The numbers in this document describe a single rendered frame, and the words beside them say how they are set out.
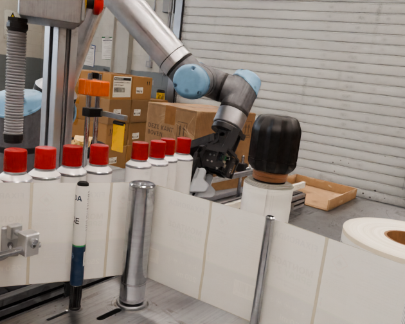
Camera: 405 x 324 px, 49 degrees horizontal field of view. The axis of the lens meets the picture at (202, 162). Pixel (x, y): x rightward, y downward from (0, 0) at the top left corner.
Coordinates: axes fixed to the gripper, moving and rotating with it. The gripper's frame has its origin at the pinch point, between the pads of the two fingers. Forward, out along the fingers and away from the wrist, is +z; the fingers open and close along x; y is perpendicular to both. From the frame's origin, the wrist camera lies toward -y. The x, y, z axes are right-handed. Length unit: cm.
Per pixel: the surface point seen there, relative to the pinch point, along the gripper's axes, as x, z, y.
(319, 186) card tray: 83, -37, -1
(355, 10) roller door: 284, -294, -105
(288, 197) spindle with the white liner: -19.9, -1.8, 32.7
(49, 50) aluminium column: -41.1, -11.7, -14.6
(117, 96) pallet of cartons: 205, -117, -277
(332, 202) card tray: 59, -25, 14
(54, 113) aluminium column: -35.4, -1.4, -11.9
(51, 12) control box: -52, -12, -1
